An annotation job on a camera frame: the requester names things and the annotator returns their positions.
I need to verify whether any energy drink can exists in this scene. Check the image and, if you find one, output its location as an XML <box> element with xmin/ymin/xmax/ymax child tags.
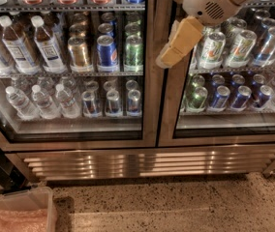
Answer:
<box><xmin>127</xmin><ymin>89</ymin><xmax>141</xmax><ymax>116</ymax></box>
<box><xmin>81</xmin><ymin>91</ymin><xmax>102</xmax><ymax>118</ymax></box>
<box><xmin>106</xmin><ymin>90</ymin><xmax>122</xmax><ymax>117</ymax></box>

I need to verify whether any blue pepsi can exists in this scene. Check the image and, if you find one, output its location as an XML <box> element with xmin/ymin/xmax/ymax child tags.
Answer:
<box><xmin>97</xmin><ymin>35</ymin><xmax>119</xmax><ymax>73</ymax></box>

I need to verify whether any water bottle left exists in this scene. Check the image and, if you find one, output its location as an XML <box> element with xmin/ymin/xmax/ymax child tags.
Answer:
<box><xmin>6</xmin><ymin>86</ymin><xmax>40</xmax><ymax>120</ymax></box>

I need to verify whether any brown tea bottle right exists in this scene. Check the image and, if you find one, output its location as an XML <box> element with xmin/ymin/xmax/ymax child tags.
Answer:
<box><xmin>31</xmin><ymin>15</ymin><xmax>67</xmax><ymax>73</ymax></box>

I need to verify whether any water bottle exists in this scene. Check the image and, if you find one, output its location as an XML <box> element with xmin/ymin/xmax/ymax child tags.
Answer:
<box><xmin>32</xmin><ymin>85</ymin><xmax>61</xmax><ymax>119</ymax></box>
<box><xmin>6</xmin><ymin>86</ymin><xmax>40</xmax><ymax>120</ymax></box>
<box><xmin>55</xmin><ymin>84</ymin><xmax>81</xmax><ymax>119</ymax></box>

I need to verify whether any green can lower shelf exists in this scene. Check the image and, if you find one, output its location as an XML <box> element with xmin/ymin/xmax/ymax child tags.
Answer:
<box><xmin>187</xmin><ymin>87</ymin><xmax>208</xmax><ymax>111</ymax></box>

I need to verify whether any energy drink can left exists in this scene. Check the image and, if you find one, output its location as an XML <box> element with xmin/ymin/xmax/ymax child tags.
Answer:
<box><xmin>81</xmin><ymin>91</ymin><xmax>102</xmax><ymax>118</ymax></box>

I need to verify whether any gold soda can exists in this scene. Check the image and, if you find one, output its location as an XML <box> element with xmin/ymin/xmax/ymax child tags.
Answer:
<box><xmin>68</xmin><ymin>37</ymin><xmax>93</xmax><ymax>73</ymax></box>

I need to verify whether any blue can lower right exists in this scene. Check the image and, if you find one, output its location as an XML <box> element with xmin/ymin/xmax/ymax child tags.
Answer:
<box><xmin>230</xmin><ymin>85</ymin><xmax>252</xmax><ymax>109</ymax></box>

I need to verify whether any water bottle middle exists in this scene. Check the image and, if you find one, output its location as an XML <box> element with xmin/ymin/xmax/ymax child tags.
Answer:
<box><xmin>32</xmin><ymin>85</ymin><xmax>61</xmax><ymax>119</ymax></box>

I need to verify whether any brown tea bottle middle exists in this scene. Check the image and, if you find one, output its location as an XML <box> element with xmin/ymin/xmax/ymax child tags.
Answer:
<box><xmin>0</xmin><ymin>15</ymin><xmax>41</xmax><ymax>74</ymax></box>

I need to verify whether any white green soda can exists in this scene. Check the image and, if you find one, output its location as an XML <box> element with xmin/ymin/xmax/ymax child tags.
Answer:
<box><xmin>199</xmin><ymin>32</ymin><xmax>226</xmax><ymax>70</ymax></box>

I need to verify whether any energy drink can right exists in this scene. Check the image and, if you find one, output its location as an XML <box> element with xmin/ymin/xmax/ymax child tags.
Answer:
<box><xmin>127</xmin><ymin>89</ymin><xmax>141</xmax><ymax>116</ymax></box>

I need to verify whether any glass fridge door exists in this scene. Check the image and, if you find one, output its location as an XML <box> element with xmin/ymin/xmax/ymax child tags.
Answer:
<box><xmin>0</xmin><ymin>0</ymin><xmax>168</xmax><ymax>154</ymax></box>
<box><xmin>160</xmin><ymin>0</ymin><xmax>275</xmax><ymax>147</ymax></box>

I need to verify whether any energy drink can middle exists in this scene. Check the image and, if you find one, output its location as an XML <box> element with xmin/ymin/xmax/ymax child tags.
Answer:
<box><xmin>106</xmin><ymin>90</ymin><xmax>122</xmax><ymax>117</ymax></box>

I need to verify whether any clear plastic storage bin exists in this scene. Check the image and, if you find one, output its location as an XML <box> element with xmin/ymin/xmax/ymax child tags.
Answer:
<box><xmin>0</xmin><ymin>188</ymin><xmax>57</xmax><ymax>232</ymax></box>

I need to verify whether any water bottle right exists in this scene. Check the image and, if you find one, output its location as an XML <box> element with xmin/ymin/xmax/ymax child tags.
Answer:
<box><xmin>55</xmin><ymin>84</ymin><xmax>81</xmax><ymax>119</ymax></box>

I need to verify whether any blue can lower left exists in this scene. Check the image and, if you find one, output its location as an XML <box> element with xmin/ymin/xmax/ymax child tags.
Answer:
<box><xmin>208</xmin><ymin>85</ymin><xmax>230</xmax><ymax>111</ymax></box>

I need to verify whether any pink bubble wrap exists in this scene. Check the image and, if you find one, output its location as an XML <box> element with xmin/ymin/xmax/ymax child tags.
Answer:
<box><xmin>0</xmin><ymin>209</ymin><xmax>47</xmax><ymax>232</ymax></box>

